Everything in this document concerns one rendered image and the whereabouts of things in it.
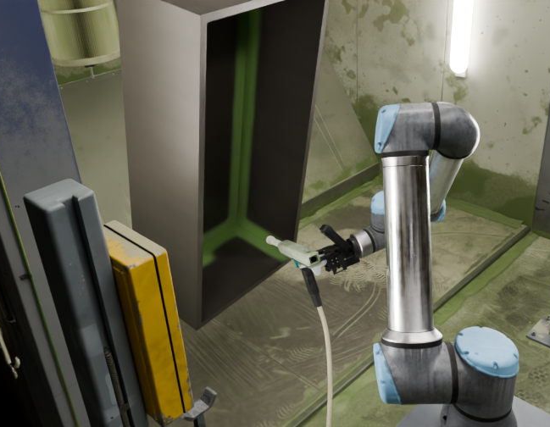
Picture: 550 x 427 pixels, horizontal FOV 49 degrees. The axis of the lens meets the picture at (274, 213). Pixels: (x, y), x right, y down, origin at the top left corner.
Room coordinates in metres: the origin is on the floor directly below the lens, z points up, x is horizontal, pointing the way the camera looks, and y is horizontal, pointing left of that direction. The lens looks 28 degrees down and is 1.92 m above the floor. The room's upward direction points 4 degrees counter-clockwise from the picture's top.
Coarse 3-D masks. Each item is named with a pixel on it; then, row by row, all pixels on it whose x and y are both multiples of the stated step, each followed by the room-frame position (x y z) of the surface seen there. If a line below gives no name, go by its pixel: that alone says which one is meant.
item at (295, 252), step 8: (272, 240) 1.99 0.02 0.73; (288, 240) 1.88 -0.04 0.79; (280, 248) 1.85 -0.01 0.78; (288, 248) 1.77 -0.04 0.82; (296, 248) 1.73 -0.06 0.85; (304, 248) 1.66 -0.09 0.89; (288, 256) 1.78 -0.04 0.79; (296, 256) 1.69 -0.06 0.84; (304, 256) 1.62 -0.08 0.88; (312, 256) 1.61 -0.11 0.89; (304, 264) 1.64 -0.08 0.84; (312, 264) 1.61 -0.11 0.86; (304, 272) 1.68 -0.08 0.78; (312, 272) 1.69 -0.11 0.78; (304, 280) 1.69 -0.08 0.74; (312, 280) 1.67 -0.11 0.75; (312, 288) 1.66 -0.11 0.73; (312, 296) 1.66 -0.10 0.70; (320, 304) 1.65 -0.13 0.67
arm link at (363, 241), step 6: (354, 234) 1.78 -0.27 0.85; (360, 234) 1.78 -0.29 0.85; (366, 234) 1.77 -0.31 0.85; (360, 240) 1.75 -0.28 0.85; (366, 240) 1.75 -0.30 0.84; (360, 246) 1.74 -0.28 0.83; (366, 246) 1.74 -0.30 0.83; (372, 246) 1.75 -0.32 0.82; (360, 252) 1.75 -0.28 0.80; (366, 252) 1.74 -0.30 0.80; (372, 252) 1.76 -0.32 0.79
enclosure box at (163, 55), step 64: (128, 0) 1.85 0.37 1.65; (192, 0) 1.77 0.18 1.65; (256, 0) 1.82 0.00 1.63; (320, 0) 2.13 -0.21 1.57; (128, 64) 1.89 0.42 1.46; (192, 64) 1.69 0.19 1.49; (256, 64) 2.35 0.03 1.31; (128, 128) 1.94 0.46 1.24; (192, 128) 1.72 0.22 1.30; (256, 128) 2.37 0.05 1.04; (192, 192) 1.75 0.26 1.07; (256, 192) 2.40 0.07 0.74; (192, 256) 1.79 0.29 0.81; (256, 256) 2.27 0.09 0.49; (192, 320) 1.83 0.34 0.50
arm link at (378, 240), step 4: (364, 228) 1.82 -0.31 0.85; (368, 228) 1.80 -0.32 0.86; (368, 232) 1.78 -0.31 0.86; (372, 232) 1.78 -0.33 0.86; (376, 232) 1.77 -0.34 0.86; (372, 236) 1.76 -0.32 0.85; (376, 236) 1.77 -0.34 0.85; (380, 236) 1.77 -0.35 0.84; (384, 236) 1.76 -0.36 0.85; (372, 240) 1.76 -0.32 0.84; (376, 240) 1.76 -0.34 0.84; (380, 240) 1.76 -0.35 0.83; (384, 240) 1.77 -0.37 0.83; (372, 244) 1.75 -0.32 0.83; (376, 244) 1.75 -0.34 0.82; (380, 244) 1.76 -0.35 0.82; (384, 244) 1.77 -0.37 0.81; (376, 248) 1.76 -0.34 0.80; (380, 248) 1.76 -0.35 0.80
